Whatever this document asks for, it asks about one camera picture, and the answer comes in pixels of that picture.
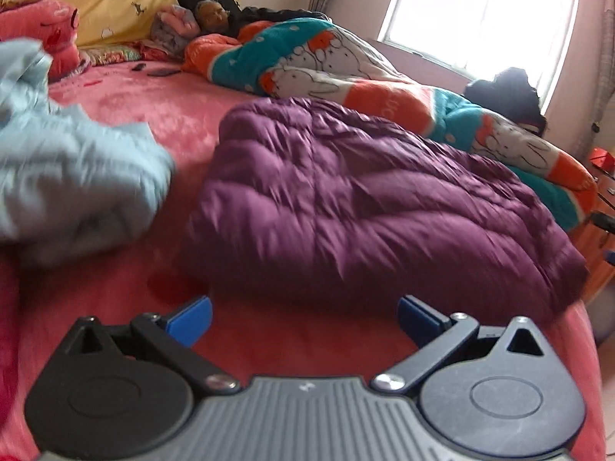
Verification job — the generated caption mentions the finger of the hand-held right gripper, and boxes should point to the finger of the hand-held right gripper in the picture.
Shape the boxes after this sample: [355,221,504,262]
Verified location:
[592,212,615,269]

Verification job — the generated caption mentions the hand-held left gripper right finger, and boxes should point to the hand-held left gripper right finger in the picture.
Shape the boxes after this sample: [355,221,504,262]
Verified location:
[372,294,551,392]

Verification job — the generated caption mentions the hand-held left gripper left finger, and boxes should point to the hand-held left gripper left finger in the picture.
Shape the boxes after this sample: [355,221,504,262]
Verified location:
[67,295,241,392]

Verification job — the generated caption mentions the purple quilted down jacket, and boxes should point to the purple quilted down jacket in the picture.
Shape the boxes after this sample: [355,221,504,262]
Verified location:
[180,96,591,330]

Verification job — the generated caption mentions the wooden cabinet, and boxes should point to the wooden cabinet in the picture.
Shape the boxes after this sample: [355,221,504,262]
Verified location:
[572,168,615,304]

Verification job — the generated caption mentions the red and white box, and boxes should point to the red and white box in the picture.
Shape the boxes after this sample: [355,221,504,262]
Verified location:
[588,146,615,170]

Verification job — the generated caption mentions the dark cloth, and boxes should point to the dark cloth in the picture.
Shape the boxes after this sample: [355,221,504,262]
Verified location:
[464,67,549,136]

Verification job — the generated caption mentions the light blue down jacket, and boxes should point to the light blue down jacket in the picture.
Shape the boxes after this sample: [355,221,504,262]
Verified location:
[0,38,178,270]

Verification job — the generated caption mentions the pink printed bed blanket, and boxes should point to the pink printed bed blanket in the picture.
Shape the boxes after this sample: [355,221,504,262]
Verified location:
[0,55,606,461]

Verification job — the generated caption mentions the floral pillow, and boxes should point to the floral pillow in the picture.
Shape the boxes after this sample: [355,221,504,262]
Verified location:
[77,41,188,65]

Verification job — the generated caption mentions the window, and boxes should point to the window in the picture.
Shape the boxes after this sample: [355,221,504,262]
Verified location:
[377,0,583,82]

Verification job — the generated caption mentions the teal orange rabbit blanket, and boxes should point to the teal orange rabbit blanket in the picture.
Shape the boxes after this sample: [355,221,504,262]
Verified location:
[181,17,599,232]

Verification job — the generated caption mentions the grey pink pillow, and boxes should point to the grey pink pillow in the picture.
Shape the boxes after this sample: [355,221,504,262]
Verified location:
[150,4,203,61]

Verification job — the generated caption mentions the black cushion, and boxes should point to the black cushion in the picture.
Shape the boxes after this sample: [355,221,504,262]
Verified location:
[175,0,243,17]

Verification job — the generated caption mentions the yellow star headboard cover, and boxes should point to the yellow star headboard cover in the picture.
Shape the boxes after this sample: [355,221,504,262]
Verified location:
[0,0,243,49]

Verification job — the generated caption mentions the pink plush pillow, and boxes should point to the pink plush pillow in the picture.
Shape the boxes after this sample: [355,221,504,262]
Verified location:
[0,0,92,82]

